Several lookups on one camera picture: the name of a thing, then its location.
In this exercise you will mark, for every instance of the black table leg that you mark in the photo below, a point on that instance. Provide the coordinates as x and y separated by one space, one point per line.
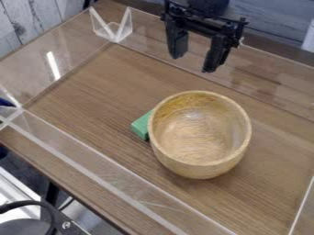
52 194

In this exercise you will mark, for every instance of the green rectangular block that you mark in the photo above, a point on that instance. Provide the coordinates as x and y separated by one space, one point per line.
139 126

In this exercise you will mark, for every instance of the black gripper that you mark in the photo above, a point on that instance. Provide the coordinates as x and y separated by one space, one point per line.
201 17

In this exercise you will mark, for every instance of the clear acrylic corner bracket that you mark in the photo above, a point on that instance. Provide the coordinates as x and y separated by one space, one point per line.
112 31

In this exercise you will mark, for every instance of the brown wooden bowl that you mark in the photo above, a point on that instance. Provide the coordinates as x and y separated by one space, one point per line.
199 132

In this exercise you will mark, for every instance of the black metal bracket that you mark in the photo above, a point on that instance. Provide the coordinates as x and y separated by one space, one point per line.
64 226

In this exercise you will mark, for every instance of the clear acrylic front wall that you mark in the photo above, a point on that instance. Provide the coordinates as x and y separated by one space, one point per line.
136 205

